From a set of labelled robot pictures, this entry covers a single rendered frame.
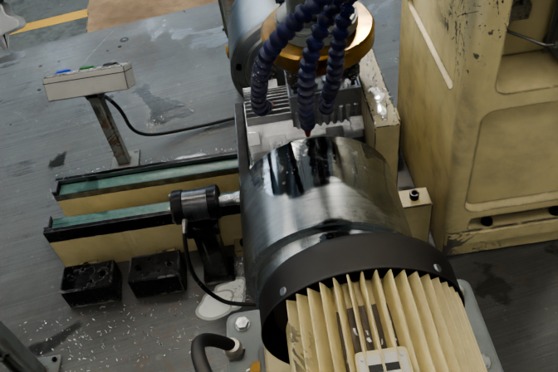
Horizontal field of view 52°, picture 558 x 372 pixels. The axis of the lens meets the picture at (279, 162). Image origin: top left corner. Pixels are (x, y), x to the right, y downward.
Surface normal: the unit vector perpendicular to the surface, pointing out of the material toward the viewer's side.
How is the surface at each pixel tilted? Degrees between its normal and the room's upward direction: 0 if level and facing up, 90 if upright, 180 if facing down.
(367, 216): 24
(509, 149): 90
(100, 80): 60
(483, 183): 90
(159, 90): 0
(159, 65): 0
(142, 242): 90
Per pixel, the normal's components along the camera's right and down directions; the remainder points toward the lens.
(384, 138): 0.10, 0.72
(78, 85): 0.03, 0.29
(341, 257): -0.28, -0.65
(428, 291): -0.82, -0.33
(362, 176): 0.37, -0.67
